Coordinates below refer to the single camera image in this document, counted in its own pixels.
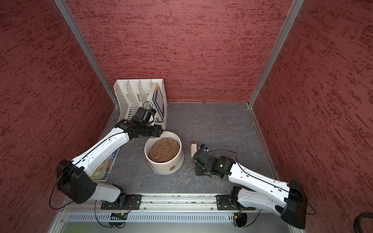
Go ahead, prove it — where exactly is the white ceramic pot with mud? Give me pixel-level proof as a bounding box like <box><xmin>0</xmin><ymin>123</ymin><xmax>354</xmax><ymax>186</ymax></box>
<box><xmin>144</xmin><ymin>131</ymin><xmax>184</xmax><ymax>175</ymax></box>

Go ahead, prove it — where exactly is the white blue scrub brush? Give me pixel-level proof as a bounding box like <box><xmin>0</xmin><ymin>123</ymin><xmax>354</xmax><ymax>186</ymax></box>
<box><xmin>190</xmin><ymin>140</ymin><xmax>197</xmax><ymax>158</ymax></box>

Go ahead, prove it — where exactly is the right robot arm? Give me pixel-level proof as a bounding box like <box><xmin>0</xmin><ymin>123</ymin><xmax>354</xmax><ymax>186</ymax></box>
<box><xmin>192</xmin><ymin>149</ymin><xmax>308</xmax><ymax>230</ymax></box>

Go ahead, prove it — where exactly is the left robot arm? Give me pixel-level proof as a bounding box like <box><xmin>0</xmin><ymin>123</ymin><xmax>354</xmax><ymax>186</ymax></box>
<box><xmin>55</xmin><ymin>107</ymin><xmax>163</xmax><ymax>209</ymax></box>

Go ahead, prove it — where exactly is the book in organizer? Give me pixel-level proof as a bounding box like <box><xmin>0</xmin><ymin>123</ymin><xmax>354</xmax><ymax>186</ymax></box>
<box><xmin>147</xmin><ymin>82</ymin><xmax>165</xmax><ymax>122</ymax></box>

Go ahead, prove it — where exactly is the white file organizer rack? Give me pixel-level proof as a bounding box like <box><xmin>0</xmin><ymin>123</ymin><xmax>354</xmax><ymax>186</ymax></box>
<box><xmin>114</xmin><ymin>79</ymin><xmax>168</xmax><ymax>130</ymax></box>

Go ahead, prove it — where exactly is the green book on table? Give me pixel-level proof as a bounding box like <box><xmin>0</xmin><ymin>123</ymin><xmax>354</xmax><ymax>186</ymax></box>
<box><xmin>91</xmin><ymin>149</ymin><xmax>119</xmax><ymax>182</ymax></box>

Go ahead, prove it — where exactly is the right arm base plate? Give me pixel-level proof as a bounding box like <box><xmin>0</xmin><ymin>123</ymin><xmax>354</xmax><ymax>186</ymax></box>
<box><xmin>216</xmin><ymin>195</ymin><xmax>256</xmax><ymax>211</ymax></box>

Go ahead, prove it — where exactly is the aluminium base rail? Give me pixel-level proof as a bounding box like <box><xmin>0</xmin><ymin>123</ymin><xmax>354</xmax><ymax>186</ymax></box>
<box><xmin>66</xmin><ymin>193</ymin><xmax>295</xmax><ymax>213</ymax></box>

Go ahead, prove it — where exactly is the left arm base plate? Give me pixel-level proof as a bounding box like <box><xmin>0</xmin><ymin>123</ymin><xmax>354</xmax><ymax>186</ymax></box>
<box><xmin>100</xmin><ymin>194</ymin><xmax>142</xmax><ymax>210</ymax></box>

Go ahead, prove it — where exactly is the left aluminium corner post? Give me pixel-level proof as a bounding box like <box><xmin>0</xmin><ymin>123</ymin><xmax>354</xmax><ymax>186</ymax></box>
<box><xmin>53</xmin><ymin>0</ymin><xmax>119</xmax><ymax>107</ymax></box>

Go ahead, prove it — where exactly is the aluminium corner post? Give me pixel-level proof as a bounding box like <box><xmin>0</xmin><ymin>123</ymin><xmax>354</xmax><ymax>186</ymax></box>
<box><xmin>53</xmin><ymin>0</ymin><xmax>119</xmax><ymax>107</ymax></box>
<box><xmin>248</xmin><ymin>0</ymin><xmax>304</xmax><ymax>108</ymax></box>

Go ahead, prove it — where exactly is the right aluminium corner post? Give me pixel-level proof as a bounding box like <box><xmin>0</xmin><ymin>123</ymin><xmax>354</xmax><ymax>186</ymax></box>
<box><xmin>248</xmin><ymin>0</ymin><xmax>304</xmax><ymax>108</ymax></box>

